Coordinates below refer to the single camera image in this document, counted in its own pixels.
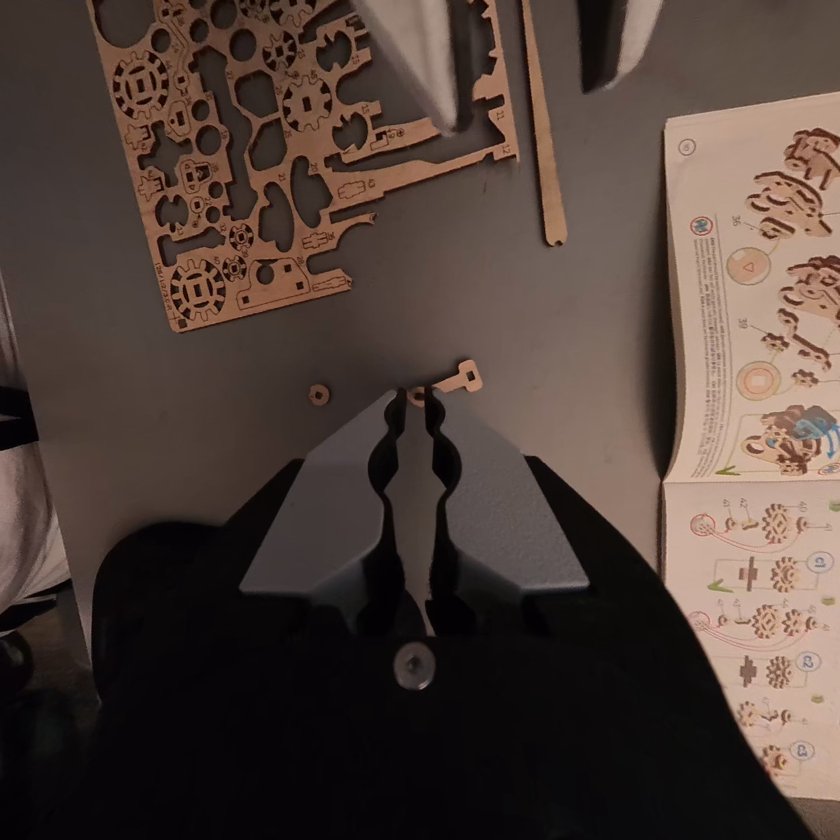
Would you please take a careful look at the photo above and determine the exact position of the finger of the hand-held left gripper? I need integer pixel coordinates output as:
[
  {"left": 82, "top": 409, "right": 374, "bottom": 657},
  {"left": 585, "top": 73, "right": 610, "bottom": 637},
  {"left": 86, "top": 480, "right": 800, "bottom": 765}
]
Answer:
[
  {"left": 581, "top": 0, "right": 660, "bottom": 93},
  {"left": 354, "top": 0, "right": 461, "bottom": 136}
]

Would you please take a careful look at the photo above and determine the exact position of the open instruction booklet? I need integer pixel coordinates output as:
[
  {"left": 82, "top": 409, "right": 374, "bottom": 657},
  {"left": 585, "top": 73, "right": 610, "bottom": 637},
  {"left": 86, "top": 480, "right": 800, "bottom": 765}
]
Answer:
[{"left": 659, "top": 92, "right": 840, "bottom": 802}]

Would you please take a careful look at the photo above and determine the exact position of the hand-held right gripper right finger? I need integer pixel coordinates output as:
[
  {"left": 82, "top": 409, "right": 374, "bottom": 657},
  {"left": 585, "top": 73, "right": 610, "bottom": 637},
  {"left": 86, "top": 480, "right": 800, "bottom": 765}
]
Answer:
[{"left": 425, "top": 387, "right": 589, "bottom": 605}]

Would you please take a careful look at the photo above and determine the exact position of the laser-cut wooden parts sheet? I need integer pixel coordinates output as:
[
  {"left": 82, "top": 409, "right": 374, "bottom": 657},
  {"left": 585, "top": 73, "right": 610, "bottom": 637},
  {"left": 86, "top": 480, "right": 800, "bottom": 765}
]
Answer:
[{"left": 85, "top": 0, "right": 519, "bottom": 332}]

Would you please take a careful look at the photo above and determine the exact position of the thin wooden strip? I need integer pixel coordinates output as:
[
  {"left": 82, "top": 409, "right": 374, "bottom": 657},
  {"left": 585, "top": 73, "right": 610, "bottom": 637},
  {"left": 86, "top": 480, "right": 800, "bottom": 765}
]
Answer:
[{"left": 520, "top": 0, "right": 567, "bottom": 248}]

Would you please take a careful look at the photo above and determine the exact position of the black quilted cushion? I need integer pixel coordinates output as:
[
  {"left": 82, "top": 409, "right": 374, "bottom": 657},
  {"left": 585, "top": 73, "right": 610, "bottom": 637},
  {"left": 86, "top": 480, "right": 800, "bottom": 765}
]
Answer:
[{"left": 92, "top": 521, "right": 250, "bottom": 723}]

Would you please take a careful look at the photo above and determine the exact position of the small wooden key-shaped part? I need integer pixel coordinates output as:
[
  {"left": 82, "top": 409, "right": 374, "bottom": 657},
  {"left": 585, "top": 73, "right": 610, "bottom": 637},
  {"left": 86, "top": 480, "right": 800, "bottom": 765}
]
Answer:
[{"left": 407, "top": 359, "right": 483, "bottom": 406}]

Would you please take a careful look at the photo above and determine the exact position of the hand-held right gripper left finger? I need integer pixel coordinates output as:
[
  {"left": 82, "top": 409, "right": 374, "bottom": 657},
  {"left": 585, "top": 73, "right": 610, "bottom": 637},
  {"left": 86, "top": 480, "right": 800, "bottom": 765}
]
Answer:
[{"left": 239, "top": 388, "right": 408, "bottom": 608}]

